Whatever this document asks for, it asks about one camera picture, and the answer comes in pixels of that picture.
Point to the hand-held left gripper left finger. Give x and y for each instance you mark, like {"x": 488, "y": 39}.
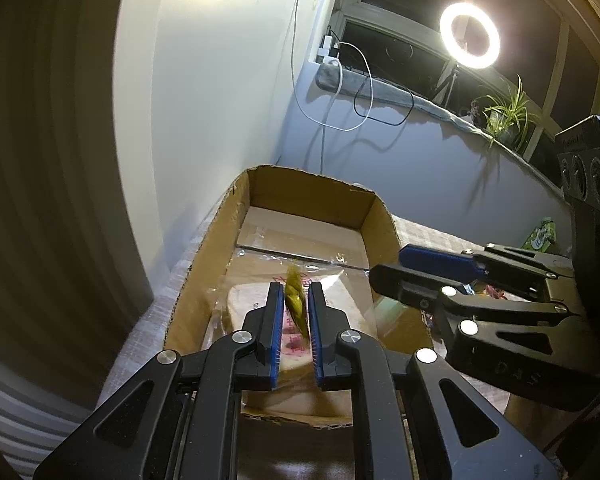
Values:
{"x": 277, "y": 330}

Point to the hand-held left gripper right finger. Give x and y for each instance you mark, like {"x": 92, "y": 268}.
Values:
{"x": 316, "y": 330}

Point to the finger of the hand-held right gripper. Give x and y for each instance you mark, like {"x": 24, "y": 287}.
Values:
{"x": 405, "y": 285}
{"x": 435, "y": 260}

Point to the yellow snack packet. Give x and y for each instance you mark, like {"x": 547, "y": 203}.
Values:
{"x": 295, "y": 300}

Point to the cardboard box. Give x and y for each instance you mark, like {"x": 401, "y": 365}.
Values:
{"x": 305, "y": 195}

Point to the person's right forearm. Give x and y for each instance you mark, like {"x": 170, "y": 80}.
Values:
{"x": 535, "y": 425}

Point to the sliced bread in clear wrapper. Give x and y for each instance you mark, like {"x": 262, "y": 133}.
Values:
{"x": 340, "y": 305}

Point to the green snack bag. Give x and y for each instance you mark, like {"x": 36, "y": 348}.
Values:
{"x": 542, "y": 235}

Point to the red snack packet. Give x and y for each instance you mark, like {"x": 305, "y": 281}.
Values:
{"x": 490, "y": 291}

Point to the small ornament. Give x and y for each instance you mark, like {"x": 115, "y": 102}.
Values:
{"x": 474, "y": 109}

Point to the potted green plant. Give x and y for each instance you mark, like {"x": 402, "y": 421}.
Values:
{"x": 505, "y": 115}

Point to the grey cloth on sill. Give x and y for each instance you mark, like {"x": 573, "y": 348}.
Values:
{"x": 390, "y": 92}

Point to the black light stand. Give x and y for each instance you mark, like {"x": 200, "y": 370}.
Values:
{"x": 450, "y": 85}

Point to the white power adapter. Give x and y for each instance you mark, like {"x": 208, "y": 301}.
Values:
{"x": 329, "y": 52}

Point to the window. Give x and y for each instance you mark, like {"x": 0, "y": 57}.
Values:
{"x": 375, "y": 10}

